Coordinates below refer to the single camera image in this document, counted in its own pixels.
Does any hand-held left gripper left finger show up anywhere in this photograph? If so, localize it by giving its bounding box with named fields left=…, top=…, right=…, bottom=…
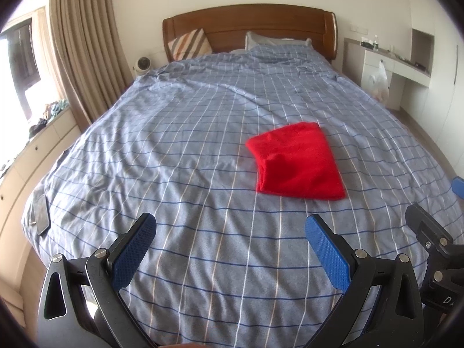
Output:
left=37, top=213, right=160, bottom=348

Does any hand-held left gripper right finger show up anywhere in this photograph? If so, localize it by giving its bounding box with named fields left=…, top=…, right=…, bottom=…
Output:
left=301, top=214, right=425, bottom=348

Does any red sweater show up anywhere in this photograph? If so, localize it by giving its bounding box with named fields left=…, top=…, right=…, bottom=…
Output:
left=245, top=121, right=346, bottom=201

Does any pile of clothes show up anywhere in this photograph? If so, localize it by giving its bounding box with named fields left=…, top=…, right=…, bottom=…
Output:
left=29, top=99, right=70, bottom=138

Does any grey smartphone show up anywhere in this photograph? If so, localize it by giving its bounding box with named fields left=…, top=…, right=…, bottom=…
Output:
left=31, top=194, right=50, bottom=235

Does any blue checked duvet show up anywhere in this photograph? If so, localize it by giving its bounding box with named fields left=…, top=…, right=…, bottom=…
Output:
left=22, top=40, right=464, bottom=348

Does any white plastic bag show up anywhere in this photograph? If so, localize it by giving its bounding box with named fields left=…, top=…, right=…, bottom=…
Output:
left=364, top=59, right=391, bottom=102

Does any beige low cabinet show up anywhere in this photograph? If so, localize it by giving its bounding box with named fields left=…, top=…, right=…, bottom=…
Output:
left=0, top=107, right=82, bottom=298

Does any white wardrobe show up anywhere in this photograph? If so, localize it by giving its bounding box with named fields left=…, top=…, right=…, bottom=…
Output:
left=406, top=0, right=464, bottom=160

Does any white desk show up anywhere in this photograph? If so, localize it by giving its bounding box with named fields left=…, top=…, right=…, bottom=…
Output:
left=342, top=36, right=432, bottom=111

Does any small white fan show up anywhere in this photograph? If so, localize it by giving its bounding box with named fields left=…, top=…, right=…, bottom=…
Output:
left=132, top=55, right=155, bottom=77

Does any beige curtain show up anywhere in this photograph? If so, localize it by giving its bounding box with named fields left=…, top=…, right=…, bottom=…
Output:
left=49, top=0, right=133, bottom=127

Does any striped pillow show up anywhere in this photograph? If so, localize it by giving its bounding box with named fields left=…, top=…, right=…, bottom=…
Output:
left=167, top=28, right=213, bottom=61

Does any grey white pillow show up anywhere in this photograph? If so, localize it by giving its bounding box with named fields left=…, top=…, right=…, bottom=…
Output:
left=246, top=31, right=312, bottom=52

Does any wooden headboard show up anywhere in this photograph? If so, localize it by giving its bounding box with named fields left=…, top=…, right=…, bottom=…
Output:
left=162, top=3, right=338, bottom=64

